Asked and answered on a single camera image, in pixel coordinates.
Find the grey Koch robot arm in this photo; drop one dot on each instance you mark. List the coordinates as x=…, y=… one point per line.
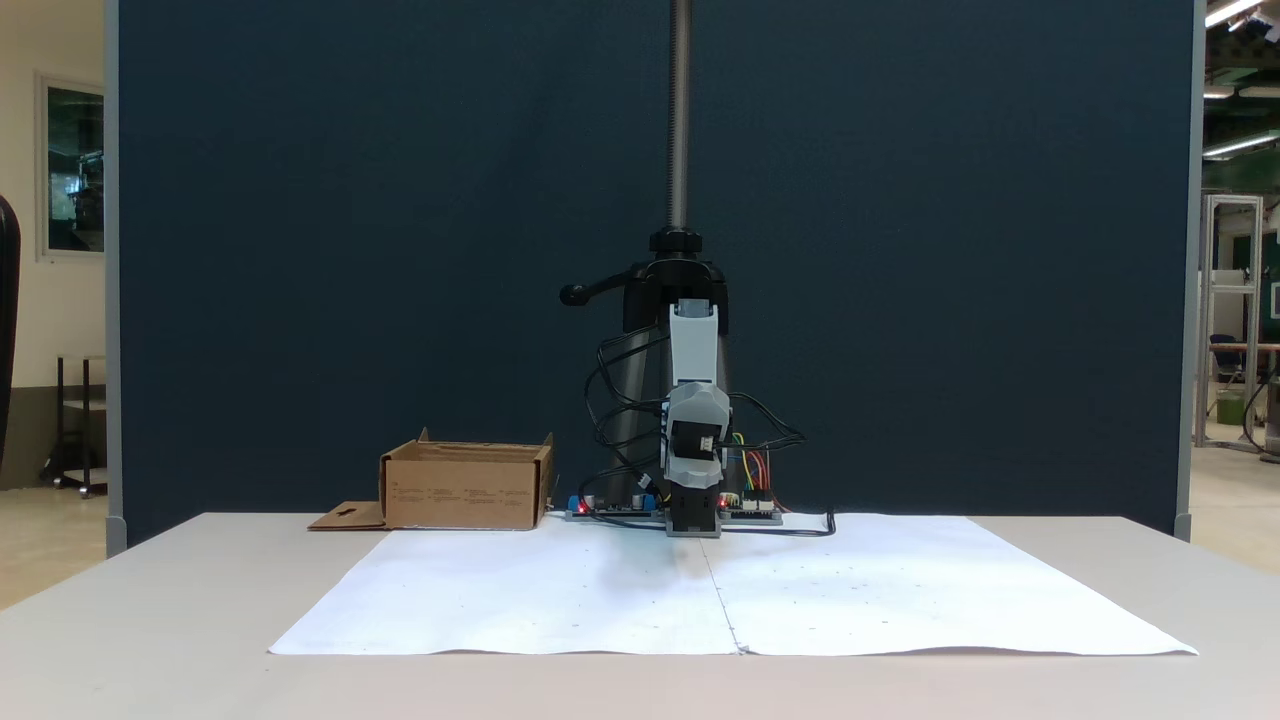
x=693, y=340

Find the grey ribbed wide gripper finger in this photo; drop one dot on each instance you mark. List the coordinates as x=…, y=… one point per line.
x=698, y=405

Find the white ceiling light tube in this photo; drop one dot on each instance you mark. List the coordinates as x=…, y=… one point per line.
x=1218, y=92
x=1230, y=12
x=1240, y=145

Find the framed wall window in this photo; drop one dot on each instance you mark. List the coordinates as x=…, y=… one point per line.
x=75, y=170

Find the black rounded object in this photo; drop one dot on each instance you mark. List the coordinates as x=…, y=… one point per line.
x=8, y=320

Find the black shelf cart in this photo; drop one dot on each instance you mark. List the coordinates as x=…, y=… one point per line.
x=60, y=420

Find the dark blue partition panel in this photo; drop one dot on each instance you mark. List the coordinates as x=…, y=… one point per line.
x=350, y=250

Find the brown cardboard box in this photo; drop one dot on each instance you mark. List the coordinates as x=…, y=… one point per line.
x=460, y=490

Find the aluminium frame rack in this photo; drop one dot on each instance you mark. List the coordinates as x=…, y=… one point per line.
x=1235, y=199

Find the green bin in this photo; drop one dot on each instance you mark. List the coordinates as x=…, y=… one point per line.
x=1230, y=408

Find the black tripod with metal pole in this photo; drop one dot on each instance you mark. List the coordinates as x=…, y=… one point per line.
x=679, y=120

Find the white paper sheet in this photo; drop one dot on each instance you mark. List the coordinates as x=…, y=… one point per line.
x=560, y=590

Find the blue circuit board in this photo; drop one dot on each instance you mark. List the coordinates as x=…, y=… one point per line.
x=610, y=510

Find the grey narrow gripper finger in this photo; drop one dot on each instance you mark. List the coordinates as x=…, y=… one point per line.
x=694, y=472

